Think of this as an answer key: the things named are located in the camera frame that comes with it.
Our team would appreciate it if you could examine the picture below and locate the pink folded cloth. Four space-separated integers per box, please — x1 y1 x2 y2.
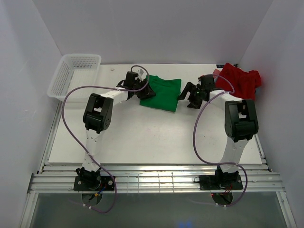
213 69 221 75

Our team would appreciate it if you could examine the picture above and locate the white plastic basket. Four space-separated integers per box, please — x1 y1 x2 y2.
47 54 101 101

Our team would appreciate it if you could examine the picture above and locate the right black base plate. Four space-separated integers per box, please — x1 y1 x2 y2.
198 174 243 190

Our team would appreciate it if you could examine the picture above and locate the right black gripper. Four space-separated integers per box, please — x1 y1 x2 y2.
177 82 204 109

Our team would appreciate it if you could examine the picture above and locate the green t shirt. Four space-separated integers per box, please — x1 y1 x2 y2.
140 75 181 113

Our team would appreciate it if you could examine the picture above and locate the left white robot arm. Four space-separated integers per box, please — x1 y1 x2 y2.
76 71 156 190

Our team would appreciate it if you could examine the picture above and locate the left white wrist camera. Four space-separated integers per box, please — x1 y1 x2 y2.
136 69 145 81

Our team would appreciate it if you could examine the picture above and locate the red t shirt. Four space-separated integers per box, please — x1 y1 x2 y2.
219 63 262 100

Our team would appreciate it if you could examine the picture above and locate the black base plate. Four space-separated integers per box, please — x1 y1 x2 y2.
198 174 243 190
73 176 115 191

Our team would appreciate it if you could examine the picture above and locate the aluminium rail frame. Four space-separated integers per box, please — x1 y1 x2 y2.
26 102 285 194

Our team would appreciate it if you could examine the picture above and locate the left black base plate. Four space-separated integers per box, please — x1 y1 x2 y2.
73 176 115 191

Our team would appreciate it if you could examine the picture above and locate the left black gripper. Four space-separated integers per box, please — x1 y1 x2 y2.
133 79 156 101

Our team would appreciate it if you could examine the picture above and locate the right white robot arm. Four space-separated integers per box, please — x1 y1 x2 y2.
177 74 259 190

